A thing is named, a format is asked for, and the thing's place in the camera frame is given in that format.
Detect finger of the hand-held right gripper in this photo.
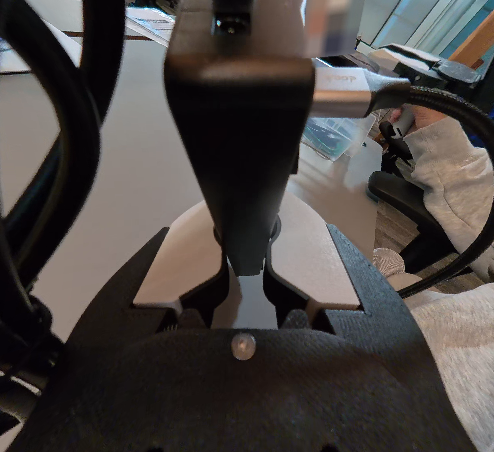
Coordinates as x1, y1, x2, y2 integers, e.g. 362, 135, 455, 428
368, 44, 442, 75

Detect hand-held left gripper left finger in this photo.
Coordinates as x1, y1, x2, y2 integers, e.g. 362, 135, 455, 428
132, 201, 229, 309

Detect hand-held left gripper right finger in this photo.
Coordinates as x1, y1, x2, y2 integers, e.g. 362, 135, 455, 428
264, 190, 364, 311

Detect silver USB cable plug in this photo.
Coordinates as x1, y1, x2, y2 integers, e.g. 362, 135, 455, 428
312, 67, 494, 300

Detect clear plastic storage bin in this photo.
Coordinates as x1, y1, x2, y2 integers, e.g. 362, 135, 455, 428
301, 113, 377, 162

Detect black hub cable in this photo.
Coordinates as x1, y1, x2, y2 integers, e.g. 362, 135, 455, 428
0, 0, 256, 383

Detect person's right forearm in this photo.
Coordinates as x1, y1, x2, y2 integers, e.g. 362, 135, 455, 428
401, 116, 494, 284

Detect person's right hand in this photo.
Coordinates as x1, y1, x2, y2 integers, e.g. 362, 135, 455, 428
414, 107, 453, 130

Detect striped grey cloth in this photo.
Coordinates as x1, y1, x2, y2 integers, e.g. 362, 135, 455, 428
372, 248, 407, 278

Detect person's beige pants leg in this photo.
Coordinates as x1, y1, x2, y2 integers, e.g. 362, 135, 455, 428
386, 273, 444, 294

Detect black office chair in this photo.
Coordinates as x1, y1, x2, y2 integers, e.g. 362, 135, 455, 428
367, 120, 494, 277

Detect printed paper sheets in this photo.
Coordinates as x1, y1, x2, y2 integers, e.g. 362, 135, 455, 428
125, 8, 179, 43

